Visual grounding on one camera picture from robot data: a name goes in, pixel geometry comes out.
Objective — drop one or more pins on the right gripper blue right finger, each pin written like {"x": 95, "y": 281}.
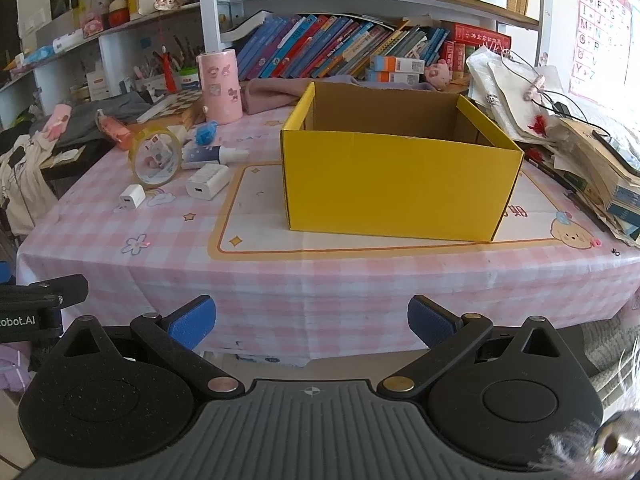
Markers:
{"x": 450, "y": 339}

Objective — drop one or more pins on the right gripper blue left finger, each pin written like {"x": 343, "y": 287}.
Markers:
{"x": 171, "y": 341}

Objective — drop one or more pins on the small white plug adapter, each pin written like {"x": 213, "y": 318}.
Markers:
{"x": 132, "y": 197}

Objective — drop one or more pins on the large white charger block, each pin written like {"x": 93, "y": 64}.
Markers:
{"x": 208, "y": 181}

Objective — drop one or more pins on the blue white spray bottle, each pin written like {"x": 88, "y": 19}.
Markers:
{"x": 195, "y": 157}

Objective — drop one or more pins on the blue fuzzy pompom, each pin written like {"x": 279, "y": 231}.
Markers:
{"x": 205, "y": 134}

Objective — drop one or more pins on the white tote bag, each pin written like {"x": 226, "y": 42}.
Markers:
{"x": 25, "y": 195}

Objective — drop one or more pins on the pink checkered tablecloth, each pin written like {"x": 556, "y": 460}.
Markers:
{"x": 304, "y": 295}

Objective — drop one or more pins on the grey folded garment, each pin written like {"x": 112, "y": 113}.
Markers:
{"x": 81, "y": 125}

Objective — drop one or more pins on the pink spray bottle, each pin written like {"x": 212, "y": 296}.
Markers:
{"x": 120, "y": 134}

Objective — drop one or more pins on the yellow cardboard box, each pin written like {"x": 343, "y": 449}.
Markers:
{"x": 397, "y": 163}

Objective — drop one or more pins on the wooden chessboard box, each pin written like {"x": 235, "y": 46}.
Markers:
{"x": 185, "y": 108}

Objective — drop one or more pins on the stack of papers and books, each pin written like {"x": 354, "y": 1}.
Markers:
{"x": 597, "y": 157}

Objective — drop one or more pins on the pink purple cloth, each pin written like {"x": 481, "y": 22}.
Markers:
{"x": 259, "y": 95}

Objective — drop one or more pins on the pink pig plush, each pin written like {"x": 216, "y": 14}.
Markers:
{"x": 438, "y": 75}

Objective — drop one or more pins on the pink cylindrical container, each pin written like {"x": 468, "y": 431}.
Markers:
{"x": 221, "y": 90}

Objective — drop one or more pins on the orange white box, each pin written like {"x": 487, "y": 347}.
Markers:
{"x": 393, "y": 64}

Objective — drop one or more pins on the red thick dictionary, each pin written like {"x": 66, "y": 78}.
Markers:
{"x": 475, "y": 36}

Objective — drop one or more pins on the row of leaning books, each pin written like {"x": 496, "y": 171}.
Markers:
{"x": 325, "y": 45}

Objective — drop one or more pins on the white bookshelf frame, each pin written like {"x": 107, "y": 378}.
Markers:
{"x": 48, "y": 83}

